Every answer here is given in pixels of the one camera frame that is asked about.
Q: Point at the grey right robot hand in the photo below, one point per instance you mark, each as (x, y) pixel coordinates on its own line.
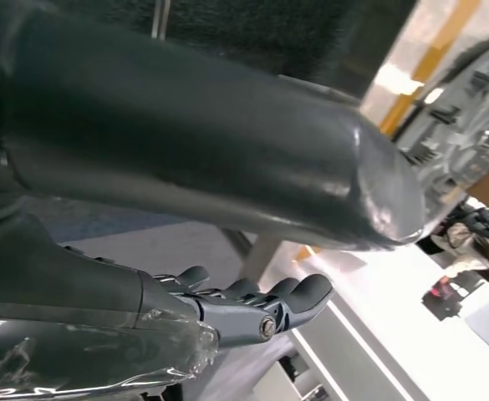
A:
(185, 138)

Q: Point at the steel workbench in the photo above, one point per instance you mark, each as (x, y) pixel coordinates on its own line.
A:
(403, 50)

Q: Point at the yellow tape on workbench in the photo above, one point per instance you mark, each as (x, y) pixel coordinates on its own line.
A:
(436, 50)

